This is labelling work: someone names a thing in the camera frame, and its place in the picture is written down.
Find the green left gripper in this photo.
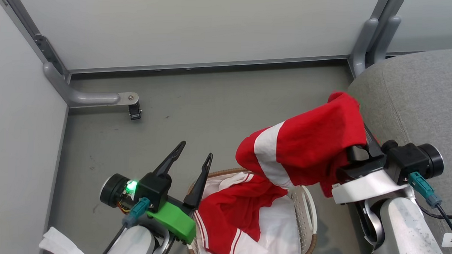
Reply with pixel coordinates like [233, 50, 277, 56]
[146, 140, 214, 245]

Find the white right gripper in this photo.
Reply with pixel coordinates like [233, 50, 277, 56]
[331, 124, 413, 207]

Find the red garment broad white stripe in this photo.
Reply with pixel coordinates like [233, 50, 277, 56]
[234, 88, 369, 199]

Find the cream laundry basket brown rim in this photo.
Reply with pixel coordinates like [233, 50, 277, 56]
[186, 166, 320, 254]

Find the white cloth in basket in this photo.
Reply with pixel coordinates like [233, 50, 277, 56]
[203, 179, 304, 254]

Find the black caster wheel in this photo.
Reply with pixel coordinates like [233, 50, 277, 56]
[128, 102, 142, 121]

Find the grey fabric sofa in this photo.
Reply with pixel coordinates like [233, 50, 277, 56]
[342, 44, 452, 254]

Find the grey upright partition foot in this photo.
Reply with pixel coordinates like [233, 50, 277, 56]
[371, 16, 402, 66]
[349, 18, 379, 78]

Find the long grey partition foot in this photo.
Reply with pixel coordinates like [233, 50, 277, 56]
[42, 62, 141, 110]

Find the white crumpled cloth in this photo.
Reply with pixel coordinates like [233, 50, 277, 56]
[38, 227, 89, 254]

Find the left teal plug black cable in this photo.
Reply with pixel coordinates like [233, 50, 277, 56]
[101, 196, 151, 254]

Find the teal plug black cable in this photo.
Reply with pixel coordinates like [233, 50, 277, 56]
[101, 196, 151, 254]
[406, 172, 452, 248]

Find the right teal plug black cable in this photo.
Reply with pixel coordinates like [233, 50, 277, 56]
[406, 172, 452, 248]

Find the grey partition bottom rail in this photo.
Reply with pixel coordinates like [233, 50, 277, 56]
[68, 45, 351, 85]

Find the grey partition post with bracket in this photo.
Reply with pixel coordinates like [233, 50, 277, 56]
[0, 0, 74, 80]

